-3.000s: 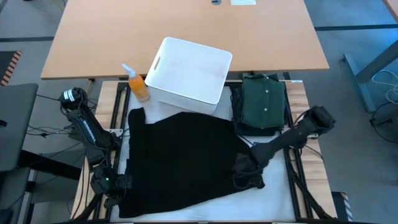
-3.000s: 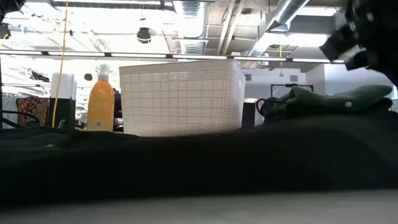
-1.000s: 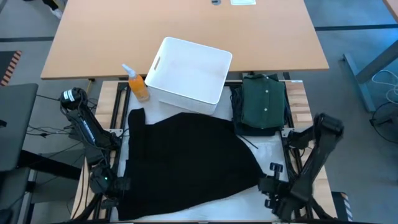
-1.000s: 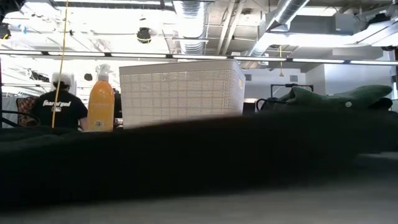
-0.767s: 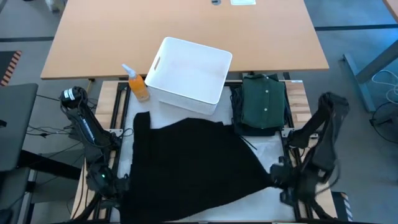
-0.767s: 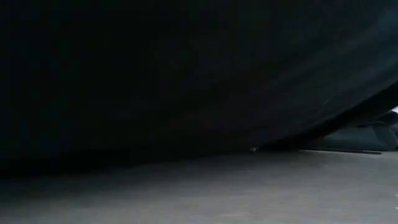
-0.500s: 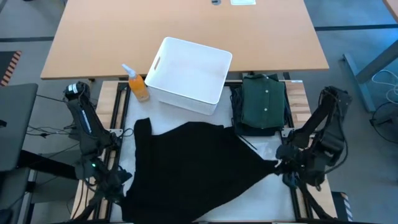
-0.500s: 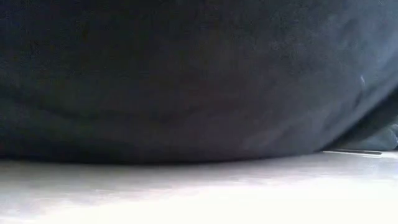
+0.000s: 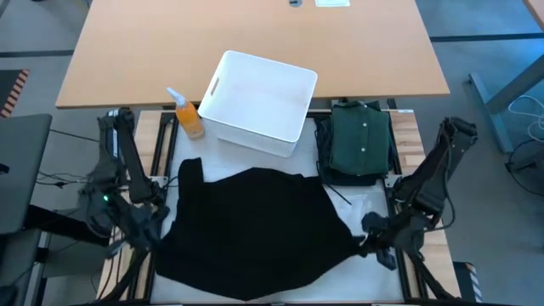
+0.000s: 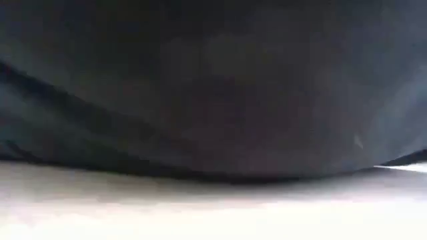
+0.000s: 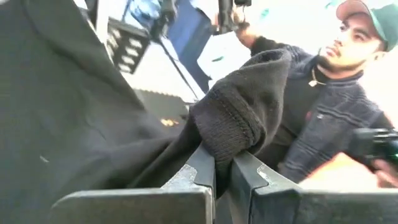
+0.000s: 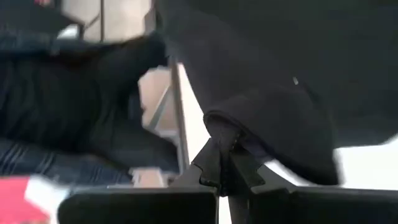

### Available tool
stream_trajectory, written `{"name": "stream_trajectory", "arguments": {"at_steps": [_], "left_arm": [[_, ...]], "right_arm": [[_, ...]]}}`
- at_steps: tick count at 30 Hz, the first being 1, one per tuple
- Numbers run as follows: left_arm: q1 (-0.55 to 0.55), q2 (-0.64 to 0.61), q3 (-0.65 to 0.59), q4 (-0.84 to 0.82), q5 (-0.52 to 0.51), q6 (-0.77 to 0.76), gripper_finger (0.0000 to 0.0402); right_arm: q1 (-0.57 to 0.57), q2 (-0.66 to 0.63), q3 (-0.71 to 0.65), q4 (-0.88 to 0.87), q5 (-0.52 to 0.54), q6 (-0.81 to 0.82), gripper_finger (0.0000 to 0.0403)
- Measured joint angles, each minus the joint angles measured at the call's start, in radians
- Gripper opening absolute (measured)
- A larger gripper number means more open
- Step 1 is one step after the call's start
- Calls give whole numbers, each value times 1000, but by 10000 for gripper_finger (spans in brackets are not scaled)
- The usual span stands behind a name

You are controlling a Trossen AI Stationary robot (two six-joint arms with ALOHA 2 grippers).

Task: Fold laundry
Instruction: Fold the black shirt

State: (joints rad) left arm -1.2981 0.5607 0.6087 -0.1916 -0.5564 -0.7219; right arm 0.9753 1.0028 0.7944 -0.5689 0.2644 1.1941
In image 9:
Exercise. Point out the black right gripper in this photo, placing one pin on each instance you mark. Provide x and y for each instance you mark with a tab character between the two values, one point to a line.
391	238

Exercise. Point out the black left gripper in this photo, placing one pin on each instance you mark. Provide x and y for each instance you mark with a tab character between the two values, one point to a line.
146	223

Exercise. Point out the dark blue jeans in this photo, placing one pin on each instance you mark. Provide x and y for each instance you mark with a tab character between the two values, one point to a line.
340	182

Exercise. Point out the dark green garment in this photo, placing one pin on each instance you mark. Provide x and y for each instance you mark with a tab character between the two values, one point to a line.
359	140

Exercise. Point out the black garment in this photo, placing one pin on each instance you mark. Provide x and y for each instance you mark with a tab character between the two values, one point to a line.
255	234

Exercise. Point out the dark navy garment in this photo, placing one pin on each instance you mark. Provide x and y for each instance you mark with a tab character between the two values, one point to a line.
323	140

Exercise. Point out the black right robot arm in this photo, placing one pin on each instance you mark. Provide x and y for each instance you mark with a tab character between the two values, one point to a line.
442	170

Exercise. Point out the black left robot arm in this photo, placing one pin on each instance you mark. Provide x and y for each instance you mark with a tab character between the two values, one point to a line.
127	157

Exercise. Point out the white perforated laundry basket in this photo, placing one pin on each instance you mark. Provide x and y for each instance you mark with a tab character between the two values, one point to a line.
259	98

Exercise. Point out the black metal floor beam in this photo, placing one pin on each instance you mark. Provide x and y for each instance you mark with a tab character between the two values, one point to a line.
68	225

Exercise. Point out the hazard-striped black block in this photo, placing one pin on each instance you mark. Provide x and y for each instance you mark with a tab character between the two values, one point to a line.
472	280

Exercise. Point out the orange spray bottle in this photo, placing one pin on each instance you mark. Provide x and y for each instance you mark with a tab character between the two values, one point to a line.
190	121

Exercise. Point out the grey metal desk leg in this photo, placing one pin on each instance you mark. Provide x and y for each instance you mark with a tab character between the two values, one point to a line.
489	110

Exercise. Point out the light wooden desk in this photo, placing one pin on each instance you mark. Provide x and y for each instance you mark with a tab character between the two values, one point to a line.
149	51
537	10

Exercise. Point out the black mat hazard-striped edge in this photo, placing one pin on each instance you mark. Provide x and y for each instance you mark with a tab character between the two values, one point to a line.
10	91

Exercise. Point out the white flat socket plate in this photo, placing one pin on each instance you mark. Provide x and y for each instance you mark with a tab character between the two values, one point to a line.
331	3

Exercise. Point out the silver metal bracket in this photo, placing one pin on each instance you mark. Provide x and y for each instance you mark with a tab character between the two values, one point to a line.
390	182

